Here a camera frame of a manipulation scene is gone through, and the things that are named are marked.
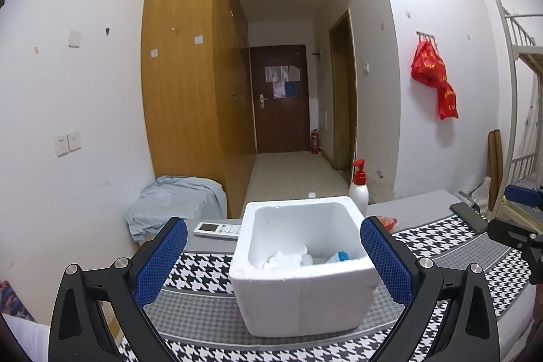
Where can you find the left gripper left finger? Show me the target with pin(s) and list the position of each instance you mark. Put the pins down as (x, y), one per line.
(79, 331)

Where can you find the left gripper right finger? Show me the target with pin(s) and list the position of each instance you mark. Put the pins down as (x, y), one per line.
(468, 331)

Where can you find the black smartphone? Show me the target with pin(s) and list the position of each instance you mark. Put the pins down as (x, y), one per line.
(474, 220)

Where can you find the houndstooth table cloth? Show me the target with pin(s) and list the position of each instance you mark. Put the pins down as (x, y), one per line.
(197, 315)

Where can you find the red snack packet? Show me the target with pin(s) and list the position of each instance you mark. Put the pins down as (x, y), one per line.
(389, 223)

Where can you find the grey covered bundle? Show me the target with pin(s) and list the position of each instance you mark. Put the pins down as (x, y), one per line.
(186, 197)

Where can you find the white remote control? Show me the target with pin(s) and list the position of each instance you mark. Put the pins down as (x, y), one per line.
(226, 231)

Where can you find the white pump lotion bottle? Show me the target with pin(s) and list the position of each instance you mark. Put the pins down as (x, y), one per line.
(358, 190)

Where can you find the white styrofoam box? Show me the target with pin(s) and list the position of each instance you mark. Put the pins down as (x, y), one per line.
(299, 267)

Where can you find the red hanging bag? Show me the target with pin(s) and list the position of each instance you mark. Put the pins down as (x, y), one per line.
(428, 68)

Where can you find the red fire extinguisher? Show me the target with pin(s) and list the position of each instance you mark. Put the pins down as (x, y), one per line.
(315, 142)

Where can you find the wooden wardrobe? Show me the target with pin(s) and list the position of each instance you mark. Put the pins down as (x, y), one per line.
(196, 92)

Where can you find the dark brown entrance door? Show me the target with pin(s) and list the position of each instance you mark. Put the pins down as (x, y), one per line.
(280, 97)

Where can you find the wall socket pair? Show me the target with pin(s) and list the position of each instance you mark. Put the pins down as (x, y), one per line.
(65, 144)

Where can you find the white bunk bed frame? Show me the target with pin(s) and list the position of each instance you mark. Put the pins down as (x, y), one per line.
(522, 162)

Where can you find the side door frame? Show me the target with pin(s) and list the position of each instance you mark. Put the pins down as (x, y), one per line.
(344, 95)

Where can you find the wall coat hook rack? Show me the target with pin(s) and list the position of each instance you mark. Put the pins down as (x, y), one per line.
(426, 36)

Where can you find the white wall switch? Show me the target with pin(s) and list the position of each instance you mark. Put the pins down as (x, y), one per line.
(74, 39)

